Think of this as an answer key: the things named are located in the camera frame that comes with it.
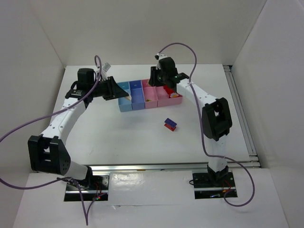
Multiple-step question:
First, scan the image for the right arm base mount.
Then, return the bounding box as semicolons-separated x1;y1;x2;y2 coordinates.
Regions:
189;172;238;200

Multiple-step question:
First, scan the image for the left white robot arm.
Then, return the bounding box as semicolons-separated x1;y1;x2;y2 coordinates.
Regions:
28;68;131;188

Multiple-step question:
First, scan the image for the purple cable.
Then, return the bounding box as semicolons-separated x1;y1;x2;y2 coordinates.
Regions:
0;55;106;226
158;42;256;207

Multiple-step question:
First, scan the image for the red white lego piece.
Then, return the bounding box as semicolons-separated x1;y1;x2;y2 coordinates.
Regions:
169;93;179;98

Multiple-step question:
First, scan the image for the red lego brick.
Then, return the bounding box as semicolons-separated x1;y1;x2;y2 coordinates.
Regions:
163;85;175;95

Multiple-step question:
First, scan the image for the dark blue bin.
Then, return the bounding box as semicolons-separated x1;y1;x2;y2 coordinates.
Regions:
129;80;145;111

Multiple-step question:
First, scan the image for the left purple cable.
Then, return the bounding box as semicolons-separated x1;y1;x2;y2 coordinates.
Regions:
0;55;106;226

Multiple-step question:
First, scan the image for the light blue bin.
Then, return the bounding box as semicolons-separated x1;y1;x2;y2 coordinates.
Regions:
118;82;132;112

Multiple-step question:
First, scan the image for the aluminium front rail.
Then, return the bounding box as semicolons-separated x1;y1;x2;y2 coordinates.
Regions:
90;162;208;172

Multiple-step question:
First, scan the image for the small pink bin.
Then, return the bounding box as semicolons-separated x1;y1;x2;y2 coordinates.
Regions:
142;79;158;109

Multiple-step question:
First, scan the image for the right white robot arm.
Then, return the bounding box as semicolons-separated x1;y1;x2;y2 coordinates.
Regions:
149;54;232;185

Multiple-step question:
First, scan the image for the large pink bin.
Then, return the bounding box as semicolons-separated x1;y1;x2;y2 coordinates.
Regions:
155;86;183;107

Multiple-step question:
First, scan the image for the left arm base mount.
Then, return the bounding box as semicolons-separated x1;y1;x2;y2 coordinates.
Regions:
64;174;110;202

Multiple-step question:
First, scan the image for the red lego under blue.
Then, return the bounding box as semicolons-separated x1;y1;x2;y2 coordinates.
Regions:
164;123;176;132

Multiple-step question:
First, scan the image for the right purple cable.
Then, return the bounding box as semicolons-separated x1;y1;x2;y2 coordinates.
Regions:
158;42;256;207

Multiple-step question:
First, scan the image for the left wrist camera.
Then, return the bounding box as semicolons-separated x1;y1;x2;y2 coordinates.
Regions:
96;62;111;81

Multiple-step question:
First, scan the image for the blue lego brick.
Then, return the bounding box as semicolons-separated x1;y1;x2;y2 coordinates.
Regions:
164;118;177;128

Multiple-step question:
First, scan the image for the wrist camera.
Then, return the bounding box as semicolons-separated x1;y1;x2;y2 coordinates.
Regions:
154;53;167;60
96;62;111;81

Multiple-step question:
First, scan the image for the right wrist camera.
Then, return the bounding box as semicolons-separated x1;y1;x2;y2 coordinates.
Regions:
154;53;167;60

